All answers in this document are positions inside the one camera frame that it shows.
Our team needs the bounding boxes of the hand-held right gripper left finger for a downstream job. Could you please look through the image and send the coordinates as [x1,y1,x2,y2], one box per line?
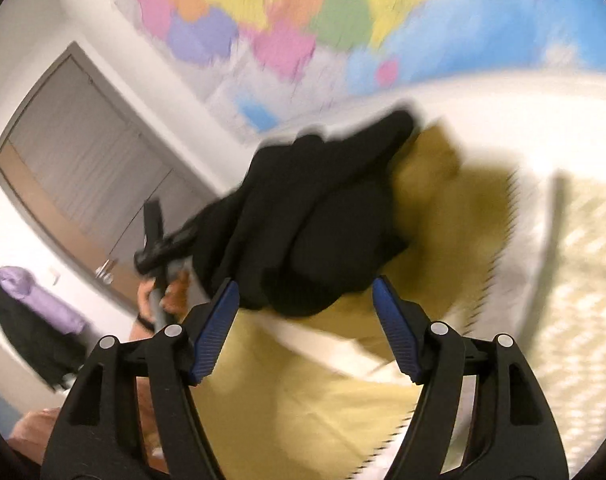
[39,277,242,480]

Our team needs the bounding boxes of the large colourful world map poster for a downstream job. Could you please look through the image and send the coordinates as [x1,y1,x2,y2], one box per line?
[115,0,604,147]

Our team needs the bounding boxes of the person's left hand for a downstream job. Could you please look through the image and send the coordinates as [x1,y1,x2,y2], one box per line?
[135,267,194,333]

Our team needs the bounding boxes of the person's left forearm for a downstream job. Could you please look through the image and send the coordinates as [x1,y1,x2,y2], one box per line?
[10,320,164,472]

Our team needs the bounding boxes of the metal door handle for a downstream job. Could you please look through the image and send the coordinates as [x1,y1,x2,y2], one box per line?
[95,258,120,284]

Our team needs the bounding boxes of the mustard yellow garment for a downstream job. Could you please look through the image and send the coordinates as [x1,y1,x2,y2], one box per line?
[183,125,520,480]

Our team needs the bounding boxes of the black garment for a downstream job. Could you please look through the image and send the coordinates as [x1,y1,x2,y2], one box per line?
[190,107,420,319]
[0,267,92,392]

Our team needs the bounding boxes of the black hanging garment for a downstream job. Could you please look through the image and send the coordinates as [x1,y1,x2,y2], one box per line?
[0,267,92,392]

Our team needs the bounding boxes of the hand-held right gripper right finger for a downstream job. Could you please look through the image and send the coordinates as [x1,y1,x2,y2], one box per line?
[372,275,570,480]

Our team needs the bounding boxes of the grey lattice patterned blanket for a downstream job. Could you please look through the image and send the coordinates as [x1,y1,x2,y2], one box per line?
[358,170,606,480]

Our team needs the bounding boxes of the grey door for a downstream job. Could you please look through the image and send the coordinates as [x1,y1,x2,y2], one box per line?
[0,42,224,317]

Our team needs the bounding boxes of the purple hanging garment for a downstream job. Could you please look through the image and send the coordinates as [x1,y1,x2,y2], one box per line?
[0,266,86,334]

